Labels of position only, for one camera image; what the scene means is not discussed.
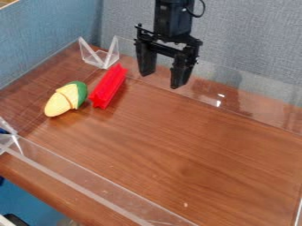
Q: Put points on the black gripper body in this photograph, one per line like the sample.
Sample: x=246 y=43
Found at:
x=169 y=46

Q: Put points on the red plastic block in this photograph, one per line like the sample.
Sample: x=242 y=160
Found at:
x=107 y=86

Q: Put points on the clear acrylic front bracket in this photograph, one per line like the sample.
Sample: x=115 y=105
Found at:
x=8 y=138

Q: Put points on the yellow green toy corn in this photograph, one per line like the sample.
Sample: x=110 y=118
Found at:
x=68 y=97

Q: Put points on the clear acrylic front wall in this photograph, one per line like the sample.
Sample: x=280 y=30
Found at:
x=108 y=194

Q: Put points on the clear acrylic corner bracket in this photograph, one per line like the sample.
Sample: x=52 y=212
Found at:
x=100 y=59

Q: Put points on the clear acrylic back wall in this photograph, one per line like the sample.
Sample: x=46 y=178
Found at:
x=219 y=96

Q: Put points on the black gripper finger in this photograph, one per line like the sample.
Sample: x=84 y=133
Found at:
x=146 y=58
x=182 y=68

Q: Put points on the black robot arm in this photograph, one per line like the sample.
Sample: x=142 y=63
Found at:
x=174 y=16

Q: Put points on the clear acrylic wall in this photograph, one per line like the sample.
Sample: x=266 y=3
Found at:
x=219 y=96
x=108 y=194

